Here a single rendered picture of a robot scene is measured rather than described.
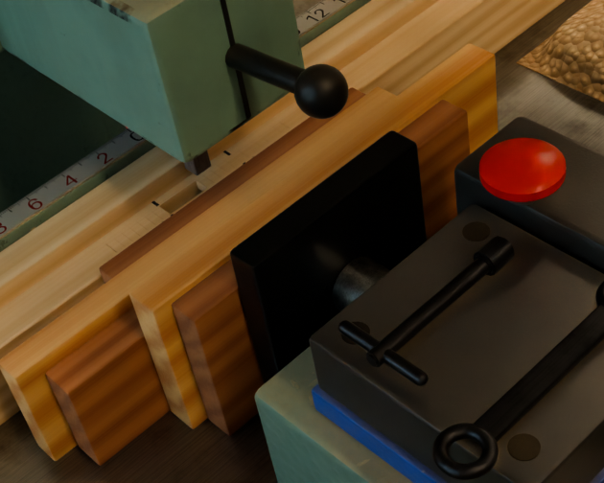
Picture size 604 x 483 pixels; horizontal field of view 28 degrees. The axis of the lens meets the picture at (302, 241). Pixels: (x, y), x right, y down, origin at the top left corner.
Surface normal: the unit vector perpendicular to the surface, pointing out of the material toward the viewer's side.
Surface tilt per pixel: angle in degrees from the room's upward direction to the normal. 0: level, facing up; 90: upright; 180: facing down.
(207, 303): 0
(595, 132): 0
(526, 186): 39
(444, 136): 90
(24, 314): 0
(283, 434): 90
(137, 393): 90
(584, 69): 69
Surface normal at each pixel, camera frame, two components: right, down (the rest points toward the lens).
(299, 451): -0.72, 0.55
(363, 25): -0.14, -0.71
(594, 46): -0.54, -0.32
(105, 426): 0.68, 0.44
